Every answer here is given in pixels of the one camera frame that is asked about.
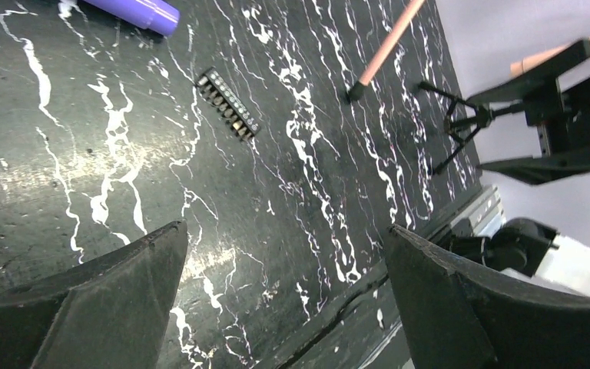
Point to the pink music stand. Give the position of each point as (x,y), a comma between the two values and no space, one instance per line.
(355,93)

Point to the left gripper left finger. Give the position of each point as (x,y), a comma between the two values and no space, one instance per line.
(110,312)

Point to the black tripod mic stand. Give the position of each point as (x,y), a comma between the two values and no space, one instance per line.
(464,130)

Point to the purple microphone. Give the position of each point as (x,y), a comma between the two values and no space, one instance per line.
(157,16)

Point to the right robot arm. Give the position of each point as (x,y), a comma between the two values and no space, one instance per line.
(524,248)

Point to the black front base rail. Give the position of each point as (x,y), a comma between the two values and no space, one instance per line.
(353,329)

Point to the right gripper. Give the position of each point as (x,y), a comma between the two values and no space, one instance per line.
(561,117)

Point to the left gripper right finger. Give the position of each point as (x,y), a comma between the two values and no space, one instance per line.
(459,314)

